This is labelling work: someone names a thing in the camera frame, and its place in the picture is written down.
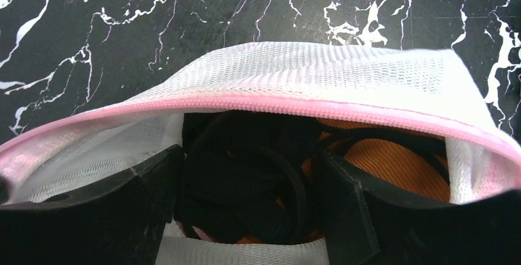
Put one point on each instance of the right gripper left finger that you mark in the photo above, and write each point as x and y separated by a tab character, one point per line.
117	220

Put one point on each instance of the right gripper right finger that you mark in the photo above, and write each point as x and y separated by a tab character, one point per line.
367	220

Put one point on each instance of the orange black bra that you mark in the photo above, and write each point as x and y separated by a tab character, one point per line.
250	177

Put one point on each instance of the white round mesh laundry bag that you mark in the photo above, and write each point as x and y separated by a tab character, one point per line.
426	91

